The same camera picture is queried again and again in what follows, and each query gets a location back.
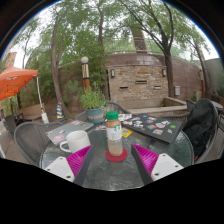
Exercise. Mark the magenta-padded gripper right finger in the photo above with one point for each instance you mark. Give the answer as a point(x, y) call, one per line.
point(165, 166)

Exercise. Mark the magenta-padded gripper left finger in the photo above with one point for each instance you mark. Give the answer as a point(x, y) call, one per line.
point(60, 168)

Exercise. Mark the green-capped coffee drink bottle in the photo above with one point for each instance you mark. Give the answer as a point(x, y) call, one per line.
point(114, 136)

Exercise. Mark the white ceramic mug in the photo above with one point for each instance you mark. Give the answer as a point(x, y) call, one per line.
point(78, 141)

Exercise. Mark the black laptop with stickers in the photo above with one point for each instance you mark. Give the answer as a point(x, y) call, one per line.
point(160, 131)

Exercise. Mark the grey laptop with stickers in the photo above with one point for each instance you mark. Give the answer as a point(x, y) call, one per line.
point(66, 130)

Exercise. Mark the black jacket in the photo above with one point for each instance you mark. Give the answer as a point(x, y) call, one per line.
point(200, 130)

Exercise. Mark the yellow card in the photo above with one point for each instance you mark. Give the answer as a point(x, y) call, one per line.
point(127, 132)

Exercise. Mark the flat round red coaster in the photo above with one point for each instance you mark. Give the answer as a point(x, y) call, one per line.
point(115, 158)

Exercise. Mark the blue yellow striped cone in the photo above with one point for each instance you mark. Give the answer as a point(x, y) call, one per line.
point(60, 110)

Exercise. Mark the white sticker sheet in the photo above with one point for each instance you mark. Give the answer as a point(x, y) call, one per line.
point(125, 117)

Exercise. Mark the potted green plant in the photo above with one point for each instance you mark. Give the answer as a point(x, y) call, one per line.
point(92, 101)

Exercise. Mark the leaning grey-trunked tree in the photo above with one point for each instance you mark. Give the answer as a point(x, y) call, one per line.
point(56, 86)

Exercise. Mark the dark-trunked tree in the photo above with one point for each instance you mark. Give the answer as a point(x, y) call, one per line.
point(169, 76)

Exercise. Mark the orange patio umbrella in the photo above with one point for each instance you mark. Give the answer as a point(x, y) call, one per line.
point(15, 81)

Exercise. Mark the wall lantern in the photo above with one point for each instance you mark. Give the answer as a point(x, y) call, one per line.
point(112, 73)
point(164, 72)

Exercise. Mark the globe-topped lamp post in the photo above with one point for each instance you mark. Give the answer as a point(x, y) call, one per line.
point(85, 71)

